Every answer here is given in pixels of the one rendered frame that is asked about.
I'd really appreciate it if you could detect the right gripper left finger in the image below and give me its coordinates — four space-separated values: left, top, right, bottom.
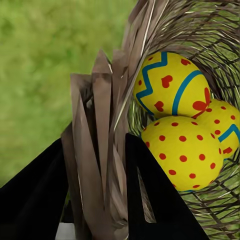
0 138 69 240

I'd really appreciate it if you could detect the wicker basket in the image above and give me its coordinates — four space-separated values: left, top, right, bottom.
60 0 240 240

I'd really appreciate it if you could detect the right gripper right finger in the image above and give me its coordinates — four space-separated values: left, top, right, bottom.
125 133 210 240

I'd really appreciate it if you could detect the easter egg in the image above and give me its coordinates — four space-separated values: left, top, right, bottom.
133 51 213 119
138 115 230 194
195 98 240 162

